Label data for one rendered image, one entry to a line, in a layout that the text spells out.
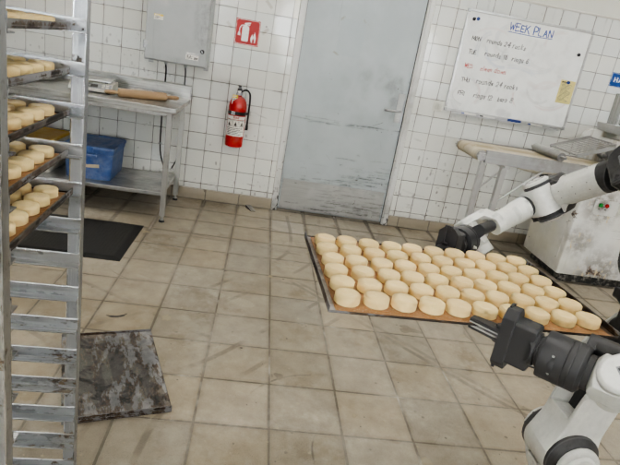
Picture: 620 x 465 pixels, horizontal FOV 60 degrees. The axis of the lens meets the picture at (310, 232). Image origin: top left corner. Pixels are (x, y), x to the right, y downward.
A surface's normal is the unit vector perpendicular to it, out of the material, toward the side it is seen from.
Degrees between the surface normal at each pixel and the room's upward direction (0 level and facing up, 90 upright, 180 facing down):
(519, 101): 90
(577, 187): 109
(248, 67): 90
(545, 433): 66
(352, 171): 90
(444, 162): 90
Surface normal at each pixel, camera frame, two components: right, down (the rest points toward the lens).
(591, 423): 0.11, 0.34
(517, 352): -0.61, 0.15
